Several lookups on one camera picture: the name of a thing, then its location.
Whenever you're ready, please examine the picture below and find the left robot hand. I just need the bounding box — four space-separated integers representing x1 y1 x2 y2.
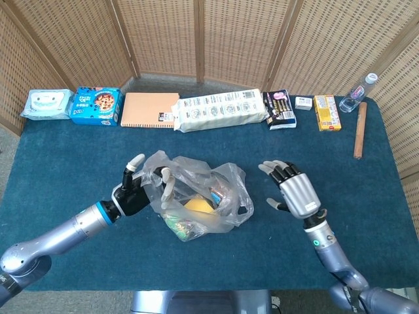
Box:
111 153 176 217

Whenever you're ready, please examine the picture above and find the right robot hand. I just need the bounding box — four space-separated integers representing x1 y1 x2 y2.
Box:
257 160 321 220

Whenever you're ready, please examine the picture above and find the clear plastic bag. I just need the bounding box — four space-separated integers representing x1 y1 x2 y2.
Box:
139 149 255 243

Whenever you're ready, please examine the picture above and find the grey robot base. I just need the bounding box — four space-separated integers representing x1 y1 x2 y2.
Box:
130 289 273 314

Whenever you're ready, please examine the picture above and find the green snack packet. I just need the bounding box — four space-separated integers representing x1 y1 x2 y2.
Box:
163 214 197 242

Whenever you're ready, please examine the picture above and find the blue carpet table cover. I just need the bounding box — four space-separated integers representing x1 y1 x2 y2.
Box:
0 94 419 292

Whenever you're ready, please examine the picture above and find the yellow cardboard box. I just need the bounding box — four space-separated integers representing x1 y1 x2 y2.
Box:
313 94 342 132

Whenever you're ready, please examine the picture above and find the dark purple pad package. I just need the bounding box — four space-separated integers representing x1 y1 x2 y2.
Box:
263 89 298 131

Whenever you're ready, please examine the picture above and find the wooden rolling stick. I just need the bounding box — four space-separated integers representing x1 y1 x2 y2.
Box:
353 101 368 160

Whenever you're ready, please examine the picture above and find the small white box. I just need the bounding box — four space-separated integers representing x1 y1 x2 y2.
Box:
294 96 313 111

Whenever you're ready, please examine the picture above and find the orange spiral notebook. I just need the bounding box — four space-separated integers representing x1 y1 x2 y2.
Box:
120 92 181 129

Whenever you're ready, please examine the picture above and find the blue cookie box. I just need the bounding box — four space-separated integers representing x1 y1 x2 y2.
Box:
69 86 124 127

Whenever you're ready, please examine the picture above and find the clear water bottle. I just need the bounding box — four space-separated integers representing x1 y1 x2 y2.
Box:
338 72 379 113

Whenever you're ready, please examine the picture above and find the long white printed package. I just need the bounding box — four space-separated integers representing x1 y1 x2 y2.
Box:
172 88 270 133

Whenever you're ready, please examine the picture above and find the light blue wet wipes pack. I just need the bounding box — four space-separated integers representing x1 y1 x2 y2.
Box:
20 88 75 121

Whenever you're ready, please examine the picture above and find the wicker folding screen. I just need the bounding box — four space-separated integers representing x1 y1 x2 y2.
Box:
0 0 419 236

